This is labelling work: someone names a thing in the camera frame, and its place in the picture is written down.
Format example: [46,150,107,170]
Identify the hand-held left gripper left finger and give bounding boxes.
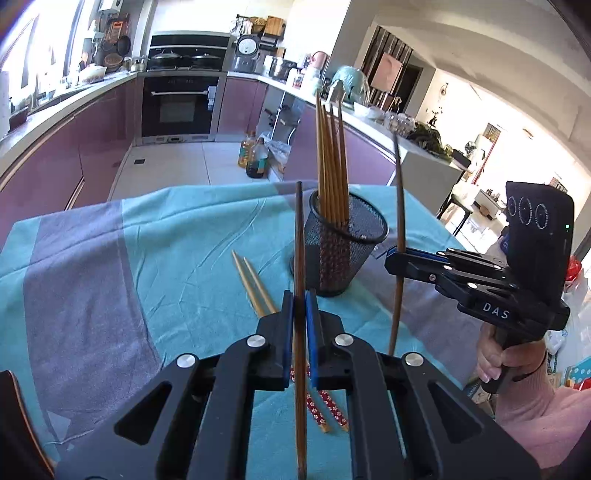
[54,290,296,480]

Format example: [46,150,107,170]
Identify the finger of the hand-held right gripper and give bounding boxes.
[389,246,509,278]
[385,255,523,306]

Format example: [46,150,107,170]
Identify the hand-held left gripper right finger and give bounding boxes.
[305,289,541,480]

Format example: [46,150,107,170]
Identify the dark brown wooden chopstick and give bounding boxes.
[388,133,408,357]
[294,181,309,480]

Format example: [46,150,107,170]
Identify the black mesh utensil holder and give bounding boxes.
[290,189,389,298]

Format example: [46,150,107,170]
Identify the person's right forearm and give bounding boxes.
[496,357,591,469]

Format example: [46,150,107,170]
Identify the person's right hand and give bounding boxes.
[475,330,550,384]

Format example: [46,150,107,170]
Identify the leafy green vegetables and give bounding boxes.
[406,122,455,160]

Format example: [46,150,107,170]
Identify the teal and grey tablecloth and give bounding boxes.
[0,181,485,480]

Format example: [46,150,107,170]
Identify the clear plastic food container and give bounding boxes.
[385,111,414,134]

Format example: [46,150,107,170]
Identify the dark liquid plastic bottle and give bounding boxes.
[246,137,269,179]

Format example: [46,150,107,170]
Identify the clear plastic bag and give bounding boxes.
[265,138,291,164]

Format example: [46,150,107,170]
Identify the yellow cooking oil bottle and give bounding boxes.
[238,134,257,169]

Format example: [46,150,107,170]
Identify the pale green air fryer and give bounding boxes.
[331,65,370,104]

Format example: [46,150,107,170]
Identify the black built-in oven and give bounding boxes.
[141,74,220,138]

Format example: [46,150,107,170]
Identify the stainless steel pot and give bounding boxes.
[268,56,296,81]

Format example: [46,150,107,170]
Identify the purple kitchen base cabinets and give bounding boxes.
[0,69,467,222]

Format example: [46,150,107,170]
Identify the black lidded wok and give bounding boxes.
[189,52,222,70]
[150,50,183,70]

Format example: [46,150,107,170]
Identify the grey rice cooker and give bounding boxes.
[231,34,258,73]

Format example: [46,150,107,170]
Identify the black stove hood unit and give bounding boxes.
[148,31,232,72]

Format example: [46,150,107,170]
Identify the white casserole pot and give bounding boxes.
[78,64,108,84]

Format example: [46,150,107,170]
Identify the large kitchen window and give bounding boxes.
[0,0,100,93]

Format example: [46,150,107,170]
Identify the pink framed wall picture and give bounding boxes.
[372,52,402,90]

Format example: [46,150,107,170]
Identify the wall rack with cutting boards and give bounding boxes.
[235,14,287,47]

